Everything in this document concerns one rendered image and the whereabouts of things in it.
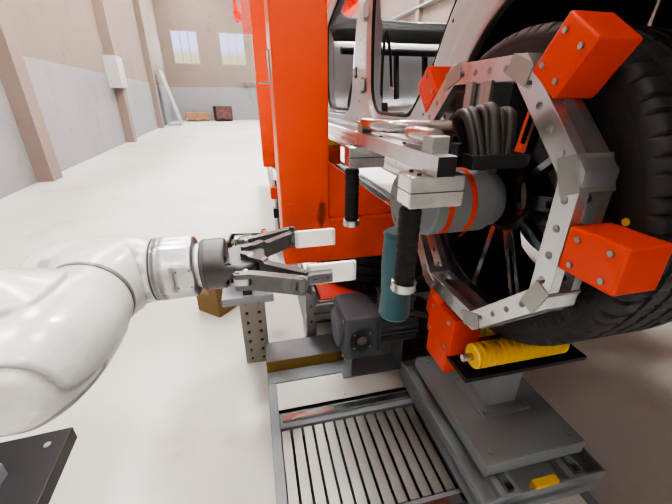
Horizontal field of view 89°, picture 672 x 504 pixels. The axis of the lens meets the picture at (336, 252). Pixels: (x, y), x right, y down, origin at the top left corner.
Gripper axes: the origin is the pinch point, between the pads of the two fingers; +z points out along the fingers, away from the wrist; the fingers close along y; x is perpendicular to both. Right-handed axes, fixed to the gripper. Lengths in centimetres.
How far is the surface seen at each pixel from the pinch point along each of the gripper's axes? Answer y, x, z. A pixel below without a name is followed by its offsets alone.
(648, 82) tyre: 7.1, 24.2, 42.2
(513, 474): 3, -68, 48
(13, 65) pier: -503, 58, -288
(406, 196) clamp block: 1.4, 8.7, 10.6
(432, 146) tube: 1.7, 15.9, 13.8
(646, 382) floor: -24, -83, 136
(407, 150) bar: -6.1, 14.4, 13.6
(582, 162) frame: 9.0, 14.2, 32.8
